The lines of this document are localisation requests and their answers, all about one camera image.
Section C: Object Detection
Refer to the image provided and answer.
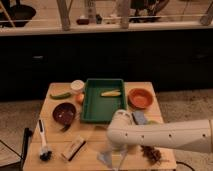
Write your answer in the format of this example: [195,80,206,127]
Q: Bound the white dish brush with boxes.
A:
[38,120,52,162]

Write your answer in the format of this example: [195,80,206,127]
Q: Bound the green chili pepper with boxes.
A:
[50,92,71,100]

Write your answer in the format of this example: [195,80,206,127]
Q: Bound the black round stool base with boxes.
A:
[0,4,36,27]

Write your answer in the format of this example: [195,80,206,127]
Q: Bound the orange bowl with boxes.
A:
[128,88,153,109]

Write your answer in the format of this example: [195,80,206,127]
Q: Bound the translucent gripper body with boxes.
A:
[110,147,127,168]

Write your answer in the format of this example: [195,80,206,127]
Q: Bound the wooden table leg left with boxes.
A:
[56,0,70,31]

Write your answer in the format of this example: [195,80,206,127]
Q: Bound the beige block with black edge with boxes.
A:
[61,136,86,161]

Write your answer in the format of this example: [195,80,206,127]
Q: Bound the purple bowl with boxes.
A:
[52,102,77,125]

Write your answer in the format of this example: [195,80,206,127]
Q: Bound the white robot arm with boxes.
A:
[106,110,213,153]

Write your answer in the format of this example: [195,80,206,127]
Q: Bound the green plastic tray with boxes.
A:
[80,78,126,123]

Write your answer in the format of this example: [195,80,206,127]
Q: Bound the wooden table leg right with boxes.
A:
[117,0,131,29]

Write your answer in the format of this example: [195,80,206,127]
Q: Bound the blue-grey towel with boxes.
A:
[97,151,112,168]

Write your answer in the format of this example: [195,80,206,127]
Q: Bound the black clamp bar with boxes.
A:
[20,128,32,171]

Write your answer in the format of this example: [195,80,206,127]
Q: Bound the yellow corn cob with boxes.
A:
[101,91,121,97]

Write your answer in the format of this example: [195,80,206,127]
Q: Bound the black cable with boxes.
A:
[175,161,196,171]

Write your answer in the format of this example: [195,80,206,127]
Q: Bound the orange peach fruit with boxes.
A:
[76,93,84,104]

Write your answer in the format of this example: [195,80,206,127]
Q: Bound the wooden table leg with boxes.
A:
[117,0,131,29]
[56,0,70,31]

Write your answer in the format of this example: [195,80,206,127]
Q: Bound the small white cup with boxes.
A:
[70,80,85,92]

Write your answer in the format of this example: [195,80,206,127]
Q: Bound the dark grape bunch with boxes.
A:
[142,146,162,164]

